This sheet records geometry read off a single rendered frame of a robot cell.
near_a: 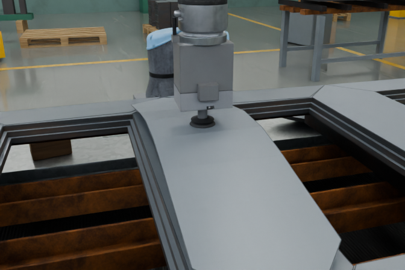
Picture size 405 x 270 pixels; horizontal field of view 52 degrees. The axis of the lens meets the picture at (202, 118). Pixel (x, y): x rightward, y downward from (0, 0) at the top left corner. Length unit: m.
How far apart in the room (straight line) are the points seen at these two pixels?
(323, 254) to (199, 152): 0.23
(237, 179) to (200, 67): 0.18
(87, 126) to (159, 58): 0.49
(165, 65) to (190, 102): 0.71
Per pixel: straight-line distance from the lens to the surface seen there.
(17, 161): 1.19
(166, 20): 6.77
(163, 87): 1.37
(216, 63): 0.64
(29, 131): 0.94
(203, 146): 0.63
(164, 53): 1.34
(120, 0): 10.71
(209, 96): 0.63
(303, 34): 6.28
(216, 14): 0.62
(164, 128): 0.68
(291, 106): 1.05
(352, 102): 1.07
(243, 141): 0.65
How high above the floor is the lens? 1.17
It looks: 21 degrees down
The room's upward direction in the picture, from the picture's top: straight up
